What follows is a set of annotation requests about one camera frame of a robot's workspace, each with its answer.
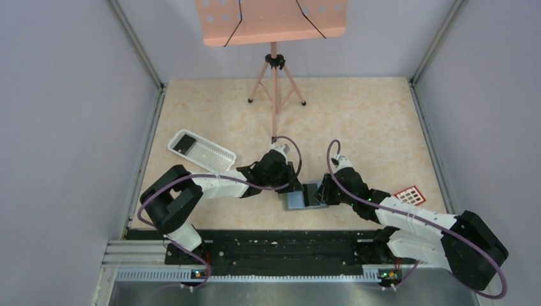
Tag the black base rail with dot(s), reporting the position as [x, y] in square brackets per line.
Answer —
[280, 253]

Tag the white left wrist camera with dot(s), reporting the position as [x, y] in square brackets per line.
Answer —
[282, 149]

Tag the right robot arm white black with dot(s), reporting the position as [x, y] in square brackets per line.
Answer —
[462, 244]

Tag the aluminium frame rail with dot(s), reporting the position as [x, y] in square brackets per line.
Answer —
[144, 260]

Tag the grey card holder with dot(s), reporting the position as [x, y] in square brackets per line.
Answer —
[294, 202]

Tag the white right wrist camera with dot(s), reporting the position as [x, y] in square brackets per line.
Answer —
[340, 162]

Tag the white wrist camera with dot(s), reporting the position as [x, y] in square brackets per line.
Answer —
[340, 162]
[282, 149]

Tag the red plastic basket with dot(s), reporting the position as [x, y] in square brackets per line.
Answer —
[411, 195]

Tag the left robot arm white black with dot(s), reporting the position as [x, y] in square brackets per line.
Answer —
[169, 202]

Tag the pink music stand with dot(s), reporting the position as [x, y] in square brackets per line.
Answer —
[247, 22]

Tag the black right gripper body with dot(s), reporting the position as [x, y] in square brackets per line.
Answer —
[331, 189]

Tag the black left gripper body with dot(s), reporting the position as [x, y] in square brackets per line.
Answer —
[289, 178]

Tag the white plastic basket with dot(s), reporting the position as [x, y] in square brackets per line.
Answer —
[205, 153]

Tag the black card in basket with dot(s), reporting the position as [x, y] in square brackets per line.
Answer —
[184, 144]

